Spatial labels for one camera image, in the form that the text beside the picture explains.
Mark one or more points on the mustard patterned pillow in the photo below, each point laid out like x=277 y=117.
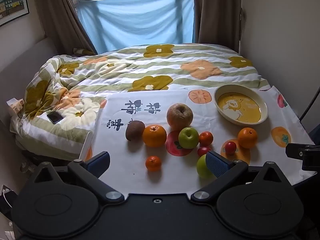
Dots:
x=81 y=52

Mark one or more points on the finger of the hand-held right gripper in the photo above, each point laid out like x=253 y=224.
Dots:
x=297 y=151

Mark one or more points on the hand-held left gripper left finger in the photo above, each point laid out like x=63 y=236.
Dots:
x=100 y=161

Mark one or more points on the brown curtain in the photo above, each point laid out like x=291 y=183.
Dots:
x=57 y=15
x=217 y=10

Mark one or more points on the brown kiwi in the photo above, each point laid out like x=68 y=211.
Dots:
x=135 y=130

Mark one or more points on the small cartoon box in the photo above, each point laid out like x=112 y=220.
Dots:
x=16 y=106

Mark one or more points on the green apple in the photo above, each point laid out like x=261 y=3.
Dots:
x=188 y=138
x=201 y=168

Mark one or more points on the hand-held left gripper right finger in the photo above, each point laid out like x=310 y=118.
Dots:
x=217 y=166

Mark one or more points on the black smartphone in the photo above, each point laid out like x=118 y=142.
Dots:
x=55 y=117

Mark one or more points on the large orange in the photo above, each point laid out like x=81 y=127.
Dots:
x=154 y=136
x=247 y=138

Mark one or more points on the framed wall picture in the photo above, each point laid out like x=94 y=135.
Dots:
x=12 y=0

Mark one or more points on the small red apple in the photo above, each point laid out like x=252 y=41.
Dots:
x=230 y=148
x=203 y=152

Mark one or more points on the floral striped blanket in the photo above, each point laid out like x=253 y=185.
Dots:
x=150 y=65

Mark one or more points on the white printed tablecloth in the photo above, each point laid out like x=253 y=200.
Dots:
x=125 y=175

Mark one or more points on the yellow cartoon bowl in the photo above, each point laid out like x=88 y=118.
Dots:
x=240 y=106

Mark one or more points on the large brownish apple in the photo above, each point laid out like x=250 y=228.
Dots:
x=179 y=116

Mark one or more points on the small tangerine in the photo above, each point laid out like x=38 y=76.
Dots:
x=206 y=138
x=153 y=163

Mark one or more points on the light blue window cloth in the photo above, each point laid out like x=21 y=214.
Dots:
x=137 y=20

